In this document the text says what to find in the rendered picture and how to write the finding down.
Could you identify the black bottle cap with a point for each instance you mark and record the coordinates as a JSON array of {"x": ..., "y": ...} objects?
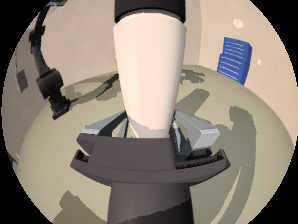
[{"x": 177, "y": 7}]

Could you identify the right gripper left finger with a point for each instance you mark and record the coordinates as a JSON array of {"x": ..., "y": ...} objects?
[{"x": 105, "y": 126}]

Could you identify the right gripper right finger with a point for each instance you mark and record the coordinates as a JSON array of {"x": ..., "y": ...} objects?
[{"x": 201, "y": 134}]

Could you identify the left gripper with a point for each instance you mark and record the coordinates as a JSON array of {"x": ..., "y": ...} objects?
[{"x": 53, "y": 3}]

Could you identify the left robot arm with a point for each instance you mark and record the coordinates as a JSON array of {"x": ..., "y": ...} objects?
[{"x": 59, "y": 104}]

